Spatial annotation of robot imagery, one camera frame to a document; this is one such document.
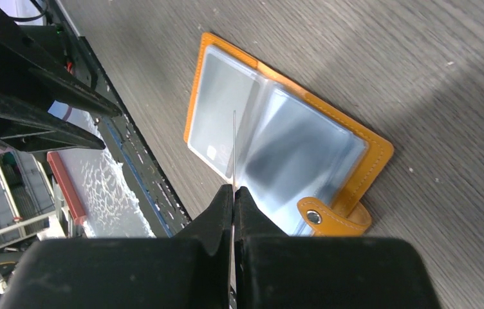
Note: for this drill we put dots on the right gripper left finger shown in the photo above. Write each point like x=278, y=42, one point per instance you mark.
x=188, y=270

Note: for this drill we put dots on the red brown block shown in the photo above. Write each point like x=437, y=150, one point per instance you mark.
x=63, y=178

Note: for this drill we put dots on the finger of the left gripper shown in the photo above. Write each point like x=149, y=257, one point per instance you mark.
x=44, y=132
x=30, y=58

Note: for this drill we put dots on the orange card holder wallet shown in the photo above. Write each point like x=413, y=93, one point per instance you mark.
x=306, y=164

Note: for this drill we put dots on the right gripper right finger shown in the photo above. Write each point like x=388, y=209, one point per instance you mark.
x=274, y=270

